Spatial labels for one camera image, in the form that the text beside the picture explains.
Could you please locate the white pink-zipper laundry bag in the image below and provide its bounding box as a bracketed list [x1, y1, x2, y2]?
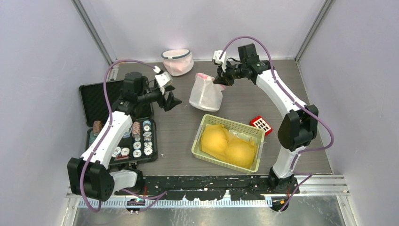
[189, 73, 226, 112]

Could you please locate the yellow bra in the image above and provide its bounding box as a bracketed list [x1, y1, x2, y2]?
[200, 124, 257, 169]

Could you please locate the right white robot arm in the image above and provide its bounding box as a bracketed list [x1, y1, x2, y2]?
[212, 44, 319, 193]

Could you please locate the black poker chip case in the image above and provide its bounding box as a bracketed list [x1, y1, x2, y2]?
[79, 81, 158, 169]

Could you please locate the brown poker chip stack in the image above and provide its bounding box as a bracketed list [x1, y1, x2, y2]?
[92, 121, 103, 137]

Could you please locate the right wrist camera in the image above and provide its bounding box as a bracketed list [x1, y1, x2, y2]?
[212, 50, 227, 66]

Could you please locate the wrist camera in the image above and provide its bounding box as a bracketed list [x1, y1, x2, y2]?
[153, 66, 173, 94]
[212, 50, 227, 66]

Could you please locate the white grey-zipper laundry bag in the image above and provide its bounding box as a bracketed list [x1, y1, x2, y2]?
[161, 49, 194, 77]

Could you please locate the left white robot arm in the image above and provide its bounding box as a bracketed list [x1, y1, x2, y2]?
[67, 71, 182, 202]

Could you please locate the red toy block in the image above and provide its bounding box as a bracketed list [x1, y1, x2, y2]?
[249, 115, 273, 136]

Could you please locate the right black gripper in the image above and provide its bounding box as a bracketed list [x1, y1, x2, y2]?
[214, 59, 246, 87]

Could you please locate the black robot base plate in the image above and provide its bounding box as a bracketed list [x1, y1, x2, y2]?
[127, 175, 298, 201]

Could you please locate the green plastic basket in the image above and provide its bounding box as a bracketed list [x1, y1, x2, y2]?
[192, 114, 264, 174]

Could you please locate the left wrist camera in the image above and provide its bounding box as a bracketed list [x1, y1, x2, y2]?
[153, 66, 173, 94]

